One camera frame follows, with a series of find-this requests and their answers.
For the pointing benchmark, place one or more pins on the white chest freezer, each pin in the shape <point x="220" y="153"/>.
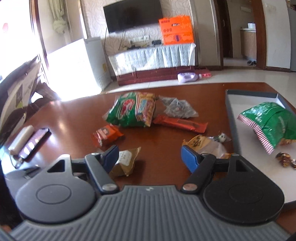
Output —
<point x="79" y="69"/>

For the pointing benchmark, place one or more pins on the purple smartphone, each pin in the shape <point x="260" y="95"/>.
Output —
<point x="33" y="142"/>

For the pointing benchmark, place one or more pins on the tied cream curtain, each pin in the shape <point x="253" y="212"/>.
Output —
<point x="57" y="9"/>

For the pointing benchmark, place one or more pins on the wooden kitchen counter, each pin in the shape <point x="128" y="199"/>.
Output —
<point x="248" y="44"/>

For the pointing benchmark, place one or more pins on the purple detergent bottle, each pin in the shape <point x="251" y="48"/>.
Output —
<point x="188" y="77"/>

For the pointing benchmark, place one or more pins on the long orange snack bar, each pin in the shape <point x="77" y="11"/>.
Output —
<point x="180" y="124"/>

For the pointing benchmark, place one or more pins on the pair of slippers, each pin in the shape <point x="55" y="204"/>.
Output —
<point x="251" y="63"/>

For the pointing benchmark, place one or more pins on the white patterned cabinet cloth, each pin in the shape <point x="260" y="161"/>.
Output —
<point x="153" y="57"/>

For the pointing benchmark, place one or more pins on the yellow clear biscuit bag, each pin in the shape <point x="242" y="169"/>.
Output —
<point x="211" y="145"/>

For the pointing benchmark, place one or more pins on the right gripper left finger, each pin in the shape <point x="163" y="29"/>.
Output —
<point x="98" y="166"/>

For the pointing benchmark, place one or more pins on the dark grey shallow box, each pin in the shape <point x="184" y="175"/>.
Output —
<point x="247" y="144"/>

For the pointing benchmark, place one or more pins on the green shrimp chips bag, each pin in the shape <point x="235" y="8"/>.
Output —
<point x="132" y="109"/>

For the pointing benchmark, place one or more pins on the black set-top box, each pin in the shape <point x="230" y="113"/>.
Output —
<point x="156" y="42"/>

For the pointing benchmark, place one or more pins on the green striped snack bag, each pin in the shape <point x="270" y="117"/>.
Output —
<point x="272" y="124"/>

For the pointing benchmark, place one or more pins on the orange gift box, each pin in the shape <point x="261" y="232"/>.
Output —
<point x="176" y="30"/>

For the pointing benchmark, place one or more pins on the small orange snack packet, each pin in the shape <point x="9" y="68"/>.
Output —
<point x="106" y="135"/>

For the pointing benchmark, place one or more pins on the black wall television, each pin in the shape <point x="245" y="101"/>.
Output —
<point x="125" y="15"/>

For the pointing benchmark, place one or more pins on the brown foil candy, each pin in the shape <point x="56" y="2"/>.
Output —
<point x="285" y="160"/>

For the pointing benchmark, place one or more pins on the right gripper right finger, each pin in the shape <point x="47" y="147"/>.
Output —
<point x="202" y="168"/>

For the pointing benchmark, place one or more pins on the red floor mat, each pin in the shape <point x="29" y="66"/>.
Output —
<point x="204" y="72"/>

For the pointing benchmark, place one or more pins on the olive gold snack packet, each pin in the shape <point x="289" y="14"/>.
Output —
<point x="125" y="163"/>

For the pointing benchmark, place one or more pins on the grey clear peanut packet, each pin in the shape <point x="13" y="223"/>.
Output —
<point x="176" y="108"/>

